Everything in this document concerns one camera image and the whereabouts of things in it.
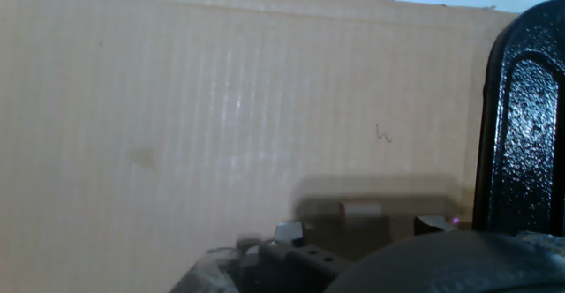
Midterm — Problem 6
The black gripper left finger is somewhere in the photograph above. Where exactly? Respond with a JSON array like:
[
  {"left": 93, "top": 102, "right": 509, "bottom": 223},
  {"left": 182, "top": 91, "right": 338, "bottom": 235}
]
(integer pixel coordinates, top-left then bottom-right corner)
[{"left": 236, "top": 220, "right": 354, "bottom": 293}]

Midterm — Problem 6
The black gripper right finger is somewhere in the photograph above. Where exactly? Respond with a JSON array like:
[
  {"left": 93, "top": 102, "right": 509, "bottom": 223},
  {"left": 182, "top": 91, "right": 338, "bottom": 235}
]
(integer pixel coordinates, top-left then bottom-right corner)
[{"left": 413, "top": 214, "right": 460, "bottom": 237}]

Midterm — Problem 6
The small wooden block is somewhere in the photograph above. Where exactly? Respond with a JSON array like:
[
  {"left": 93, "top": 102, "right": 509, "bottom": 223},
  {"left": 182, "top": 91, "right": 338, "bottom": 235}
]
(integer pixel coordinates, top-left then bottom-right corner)
[{"left": 338, "top": 200, "right": 392, "bottom": 261}]

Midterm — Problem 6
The black C-clamp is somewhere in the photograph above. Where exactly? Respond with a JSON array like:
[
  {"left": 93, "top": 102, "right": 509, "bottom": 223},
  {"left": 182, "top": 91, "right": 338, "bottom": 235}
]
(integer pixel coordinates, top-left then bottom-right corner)
[{"left": 471, "top": 0, "right": 565, "bottom": 241}]

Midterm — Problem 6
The brown cardboard sheet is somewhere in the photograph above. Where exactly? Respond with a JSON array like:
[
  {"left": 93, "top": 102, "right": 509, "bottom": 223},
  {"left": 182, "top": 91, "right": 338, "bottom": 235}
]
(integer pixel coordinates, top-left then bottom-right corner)
[{"left": 0, "top": 0, "right": 520, "bottom": 293}]

